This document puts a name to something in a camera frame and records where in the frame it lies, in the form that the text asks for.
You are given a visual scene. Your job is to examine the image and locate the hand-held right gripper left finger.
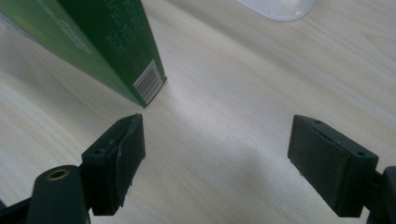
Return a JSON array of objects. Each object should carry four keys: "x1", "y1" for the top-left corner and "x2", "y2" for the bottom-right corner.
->
[{"x1": 80, "y1": 113, "x2": 147, "y2": 217}]

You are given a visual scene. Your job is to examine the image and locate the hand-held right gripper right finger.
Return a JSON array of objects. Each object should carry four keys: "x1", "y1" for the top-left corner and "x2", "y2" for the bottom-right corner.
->
[{"x1": 287, "y1": 114, "x2": 380, "y2": 218}]

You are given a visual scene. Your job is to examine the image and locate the green cardboard box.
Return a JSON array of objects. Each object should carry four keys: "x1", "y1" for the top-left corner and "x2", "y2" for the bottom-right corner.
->
[{"x1": 0, "y1": 0, "x2": 167, "y2": 109}]

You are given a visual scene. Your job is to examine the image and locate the white plastic container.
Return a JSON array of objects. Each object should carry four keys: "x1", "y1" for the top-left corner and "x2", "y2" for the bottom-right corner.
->
[{"x1": 235, "y1": 0, "x2": 319, "y2": 21}]

